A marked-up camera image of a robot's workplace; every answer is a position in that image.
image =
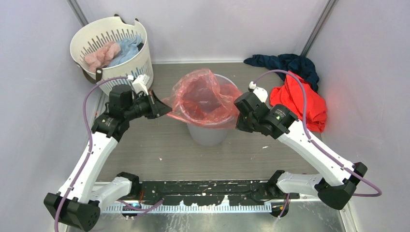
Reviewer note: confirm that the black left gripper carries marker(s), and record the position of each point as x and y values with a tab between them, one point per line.
157	108

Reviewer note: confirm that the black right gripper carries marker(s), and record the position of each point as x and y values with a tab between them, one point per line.
241	125

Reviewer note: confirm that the grey plastic trash bin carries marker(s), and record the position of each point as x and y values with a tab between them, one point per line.
208	134

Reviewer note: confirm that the red plastic trash bag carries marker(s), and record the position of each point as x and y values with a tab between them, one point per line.
175	100

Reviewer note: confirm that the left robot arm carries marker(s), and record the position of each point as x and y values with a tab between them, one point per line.
76	204

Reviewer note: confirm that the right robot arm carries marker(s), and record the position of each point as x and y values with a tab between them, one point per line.
334	185

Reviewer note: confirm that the light blue plastic bag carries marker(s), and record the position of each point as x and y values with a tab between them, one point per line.
128	49

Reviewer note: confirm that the pink plastic bag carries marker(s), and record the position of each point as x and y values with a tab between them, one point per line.
103	56

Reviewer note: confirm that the navy blue cloth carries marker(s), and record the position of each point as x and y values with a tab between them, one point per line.
296	64

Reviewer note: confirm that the white slotted laundry basket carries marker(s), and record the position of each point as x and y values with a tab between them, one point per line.
94	35

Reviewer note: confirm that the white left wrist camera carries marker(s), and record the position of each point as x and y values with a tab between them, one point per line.
141	84

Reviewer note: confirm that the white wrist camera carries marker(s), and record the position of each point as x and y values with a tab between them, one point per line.
261	93
141	84

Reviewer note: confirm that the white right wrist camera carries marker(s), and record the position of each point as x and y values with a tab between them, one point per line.
261	93

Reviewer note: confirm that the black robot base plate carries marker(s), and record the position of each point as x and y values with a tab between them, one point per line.
204	193

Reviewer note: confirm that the aluminium frame rail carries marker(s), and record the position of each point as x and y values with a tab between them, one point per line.
133	208

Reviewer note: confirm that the left aluminium corner post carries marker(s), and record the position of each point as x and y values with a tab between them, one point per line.
78	12

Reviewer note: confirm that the aluminium corner post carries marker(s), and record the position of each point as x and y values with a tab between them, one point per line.
78	12
325	14

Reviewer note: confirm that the right aluminium corner post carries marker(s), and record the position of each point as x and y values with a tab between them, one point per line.
325	14

